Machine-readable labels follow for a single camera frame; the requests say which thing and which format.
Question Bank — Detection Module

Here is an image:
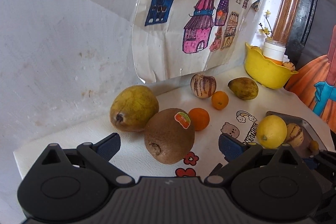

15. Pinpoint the large brown kiwi with sticker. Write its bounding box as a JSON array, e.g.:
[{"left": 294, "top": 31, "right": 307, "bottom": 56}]
[{"left": 144, "top": 108, "right": 195, "bottom": 164}]

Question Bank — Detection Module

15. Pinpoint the small fruit in bowl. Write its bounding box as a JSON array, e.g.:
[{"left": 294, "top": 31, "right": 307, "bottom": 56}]
[{"left": 282, "top": 61, "right": 295, "bottom": 72}]

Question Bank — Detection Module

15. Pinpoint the small yellow loquat fruit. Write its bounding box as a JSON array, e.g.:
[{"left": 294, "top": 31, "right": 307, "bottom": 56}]
[{"left": 308, "top": 140, "right": 319, "bottom": 155}]

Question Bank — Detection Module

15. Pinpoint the houses drawing paper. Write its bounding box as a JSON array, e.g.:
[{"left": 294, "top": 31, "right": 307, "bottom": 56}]
[{"left": 132, "top": 0, "right": 258, "bottom": 84}]

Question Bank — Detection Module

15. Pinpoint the white printed table cloth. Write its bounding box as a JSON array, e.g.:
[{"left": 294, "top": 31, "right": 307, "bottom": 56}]
[{"left": 12, "top": 66, "right": 336, "bottom": 180}]

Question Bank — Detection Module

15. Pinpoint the white plastic bottle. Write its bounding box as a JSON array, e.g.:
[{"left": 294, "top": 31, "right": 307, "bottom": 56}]
[{"left": 262, "top": 39, "right": 286, "bottom": 64}]

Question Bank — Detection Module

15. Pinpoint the striped pepino melon on tray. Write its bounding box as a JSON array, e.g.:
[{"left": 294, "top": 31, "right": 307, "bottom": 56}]
[{"left": 285, "top": 123, "right": 304, "bottom": 148}]

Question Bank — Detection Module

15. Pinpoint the orange mandarin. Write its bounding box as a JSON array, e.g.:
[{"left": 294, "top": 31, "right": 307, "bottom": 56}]
[
  {"left": 188, "top": 107, "right": 210, "bottom": 131},
  {"left": 211, "top": 91, "right": 229, "bottom": 110}
]

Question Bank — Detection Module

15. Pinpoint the yellow lemon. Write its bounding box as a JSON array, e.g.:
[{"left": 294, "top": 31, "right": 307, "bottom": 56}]
[{"left": 256, "top": 115, "right": 287, "bottom": 149}]

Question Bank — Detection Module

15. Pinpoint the metal baking tray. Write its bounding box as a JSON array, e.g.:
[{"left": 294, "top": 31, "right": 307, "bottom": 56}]
[{"left": 266, "top": 111, "right": 327, "bottom": 158}]

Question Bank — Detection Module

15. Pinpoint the yellow plastic bowl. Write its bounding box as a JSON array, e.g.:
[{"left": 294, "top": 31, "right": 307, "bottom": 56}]
[{"left": 244, "top": 43, "right": 298, "bottom": 90}]

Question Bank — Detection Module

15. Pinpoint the striped pepino melon back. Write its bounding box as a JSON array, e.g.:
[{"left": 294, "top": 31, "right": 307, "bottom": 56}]
[{"left": 190, "top": 73, "right": 217, "bottom": 99}]

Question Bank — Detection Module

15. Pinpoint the large green-yellow pear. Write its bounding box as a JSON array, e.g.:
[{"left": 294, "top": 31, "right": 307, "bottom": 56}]
[{"left": 109, "top": 85, "right": 159, "bottom": 132}]

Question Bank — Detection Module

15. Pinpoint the pumpkin dress painting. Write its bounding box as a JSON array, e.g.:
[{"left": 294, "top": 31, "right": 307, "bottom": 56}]
[{"left": 285, "top": 30, "right": 335, "bottom": 132}]

